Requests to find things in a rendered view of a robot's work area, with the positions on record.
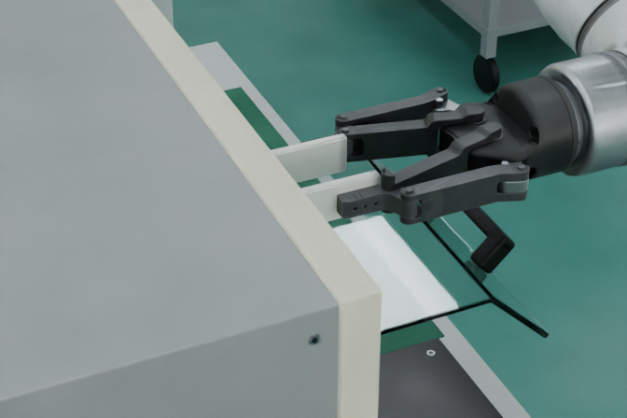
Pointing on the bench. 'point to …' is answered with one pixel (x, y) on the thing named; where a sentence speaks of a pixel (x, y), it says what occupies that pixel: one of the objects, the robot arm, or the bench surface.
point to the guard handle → (498, 247)
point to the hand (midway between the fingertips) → (313, 181)
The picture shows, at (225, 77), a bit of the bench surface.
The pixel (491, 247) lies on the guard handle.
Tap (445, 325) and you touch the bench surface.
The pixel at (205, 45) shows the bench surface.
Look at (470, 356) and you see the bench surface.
